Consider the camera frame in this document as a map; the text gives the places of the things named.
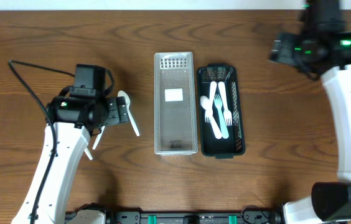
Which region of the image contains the white spork rounded head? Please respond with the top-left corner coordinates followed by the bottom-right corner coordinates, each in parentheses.
top-left (200, 96), bottom-right (222, 139)

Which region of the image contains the pale green plastic fork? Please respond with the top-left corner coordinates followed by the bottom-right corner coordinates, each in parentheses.
top-left (214, 94), bottom-right (229, 139)

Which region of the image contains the white plastic fork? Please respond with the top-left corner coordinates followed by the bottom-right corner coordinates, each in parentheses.
top-left (218, 82), bottom-right (232, 126)

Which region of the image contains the pale pink plastic fork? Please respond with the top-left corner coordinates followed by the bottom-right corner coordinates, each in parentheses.
top-left (205, 81), bottom-right (217, 122)

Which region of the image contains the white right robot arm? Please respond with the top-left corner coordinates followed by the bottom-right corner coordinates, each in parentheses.
top-left (269, 0), bottom-right (351, 223)

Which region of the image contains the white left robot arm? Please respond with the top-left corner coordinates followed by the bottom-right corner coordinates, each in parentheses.
top-left (12, 96), bottom-right (129, 223)

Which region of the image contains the white plastic spoon rightmost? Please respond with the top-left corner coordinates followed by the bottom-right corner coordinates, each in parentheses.
top-left (118, 90), bottom-right (140, 136)

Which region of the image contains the white plastic spoon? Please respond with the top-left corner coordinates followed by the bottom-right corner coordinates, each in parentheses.
top-left (92, 126), bottom-right (105, 150)
top-left (118, 90), bottom-right (140, 136)
top-left (84, 147), bottom-right (93, 160)

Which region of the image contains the white label in basket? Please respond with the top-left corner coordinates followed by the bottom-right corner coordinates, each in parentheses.
top-left (164, 88), bottom-right (184, 102)

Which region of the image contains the clear perforated plastic basket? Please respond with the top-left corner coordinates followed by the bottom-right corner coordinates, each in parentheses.
top-left (154, 52), bottom-right (198, 156)

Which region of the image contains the dark green plastic basket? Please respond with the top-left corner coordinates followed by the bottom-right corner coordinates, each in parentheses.
top-left (196, 63), bottom-right (245, 159)

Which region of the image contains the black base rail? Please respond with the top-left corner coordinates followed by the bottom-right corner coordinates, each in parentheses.
top-left (65, 203), bottom-right (285, 224)

